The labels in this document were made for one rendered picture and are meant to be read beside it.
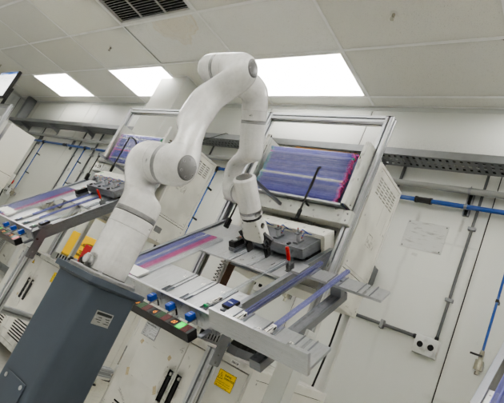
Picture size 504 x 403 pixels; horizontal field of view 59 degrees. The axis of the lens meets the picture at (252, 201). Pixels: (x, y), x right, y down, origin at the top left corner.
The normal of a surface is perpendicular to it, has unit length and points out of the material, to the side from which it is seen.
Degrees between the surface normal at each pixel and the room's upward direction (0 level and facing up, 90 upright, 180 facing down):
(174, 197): 90
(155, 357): 90
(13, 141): 90
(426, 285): 90
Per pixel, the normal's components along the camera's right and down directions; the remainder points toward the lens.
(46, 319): -0.49, -0.44
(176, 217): 0.74, 0.15
